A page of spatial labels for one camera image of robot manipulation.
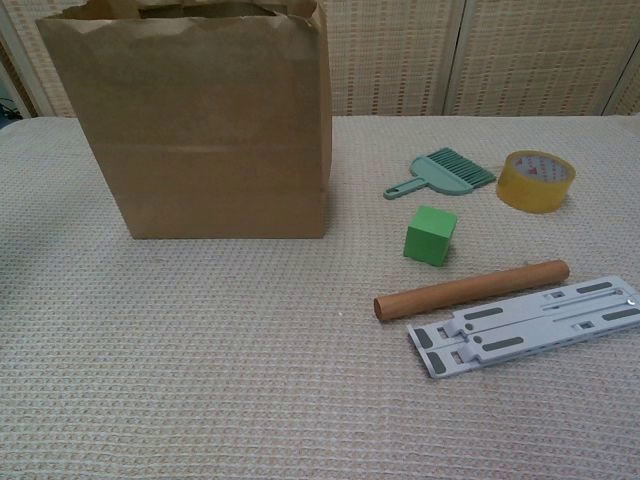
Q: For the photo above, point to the brown paper bag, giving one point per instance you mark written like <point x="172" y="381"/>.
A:
<point x="200" y="125"/>

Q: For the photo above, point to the green foam cube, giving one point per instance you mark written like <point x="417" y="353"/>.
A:
<point x="430" y="240"/>

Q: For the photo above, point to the yellow packing tape roll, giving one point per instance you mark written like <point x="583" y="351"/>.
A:
<point x="530" y="197"/>

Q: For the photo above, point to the white folding laptop stand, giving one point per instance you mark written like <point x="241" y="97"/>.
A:
<point x="525" y="330"/>

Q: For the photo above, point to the woven folding screen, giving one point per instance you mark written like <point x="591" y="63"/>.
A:
<point x="400" y="60"/>

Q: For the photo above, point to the teal mini hand brush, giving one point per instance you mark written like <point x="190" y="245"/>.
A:
<point x="440" y="175"/>

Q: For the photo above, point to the wooden rolling pin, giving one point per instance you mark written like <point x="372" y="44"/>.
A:
<point x="475" y="287"/>

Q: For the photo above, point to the beige woven tablecloth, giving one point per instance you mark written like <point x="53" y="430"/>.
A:
<point x="250" y="375"/>

